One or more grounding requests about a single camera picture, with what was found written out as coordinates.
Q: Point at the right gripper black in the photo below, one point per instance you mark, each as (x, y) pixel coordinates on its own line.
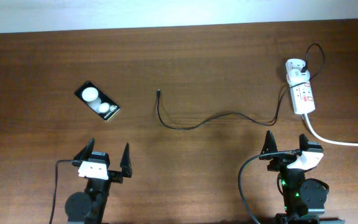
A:
(281, 161)

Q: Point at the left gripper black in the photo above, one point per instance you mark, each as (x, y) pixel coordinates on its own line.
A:
(117, 175)

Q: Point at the black smartphone with white circles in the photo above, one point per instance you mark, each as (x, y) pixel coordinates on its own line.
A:
(96, 99)

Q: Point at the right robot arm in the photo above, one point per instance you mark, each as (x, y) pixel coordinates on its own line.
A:
(303, 198)

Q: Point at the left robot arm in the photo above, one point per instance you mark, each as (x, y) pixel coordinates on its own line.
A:
(88, 206)

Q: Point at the white USB charger plug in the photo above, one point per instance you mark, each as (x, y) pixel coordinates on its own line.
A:
(295, 77)

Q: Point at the white power strip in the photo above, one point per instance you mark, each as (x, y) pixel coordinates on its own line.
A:
(301, 94)

